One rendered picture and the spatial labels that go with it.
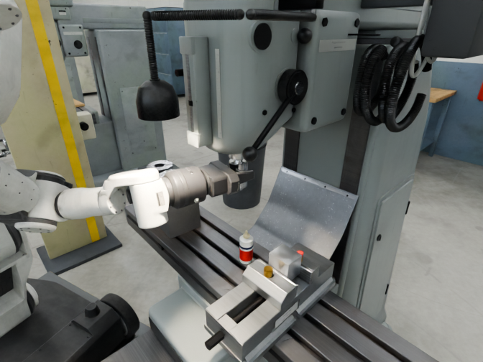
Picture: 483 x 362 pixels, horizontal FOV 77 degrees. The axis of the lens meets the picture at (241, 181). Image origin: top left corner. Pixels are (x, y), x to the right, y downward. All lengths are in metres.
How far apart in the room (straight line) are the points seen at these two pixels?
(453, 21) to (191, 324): 0.91
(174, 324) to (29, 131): 1.70
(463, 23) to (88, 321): 1.35
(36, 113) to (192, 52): 1.79
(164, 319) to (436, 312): 1.79
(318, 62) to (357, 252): 0.69
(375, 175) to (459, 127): 3.89
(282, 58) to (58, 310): 1.25
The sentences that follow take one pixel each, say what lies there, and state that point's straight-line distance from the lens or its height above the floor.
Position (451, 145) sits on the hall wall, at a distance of 4.94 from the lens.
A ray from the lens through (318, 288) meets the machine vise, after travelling 0.86.
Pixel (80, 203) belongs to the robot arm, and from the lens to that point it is 0.75.
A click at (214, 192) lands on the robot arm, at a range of 0.70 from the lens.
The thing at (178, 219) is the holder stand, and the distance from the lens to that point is 1.03.
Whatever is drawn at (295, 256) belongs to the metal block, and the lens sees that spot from 0.75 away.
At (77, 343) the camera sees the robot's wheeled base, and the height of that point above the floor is 0.59.
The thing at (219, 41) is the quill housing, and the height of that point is 1.54.
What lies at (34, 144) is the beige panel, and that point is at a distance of 2.35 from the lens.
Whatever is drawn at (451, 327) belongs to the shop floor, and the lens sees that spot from 2.32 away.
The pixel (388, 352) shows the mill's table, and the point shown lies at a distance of 0.85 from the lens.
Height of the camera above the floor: 1.56
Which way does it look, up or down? 27 degrees down
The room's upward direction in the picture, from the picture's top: straight up
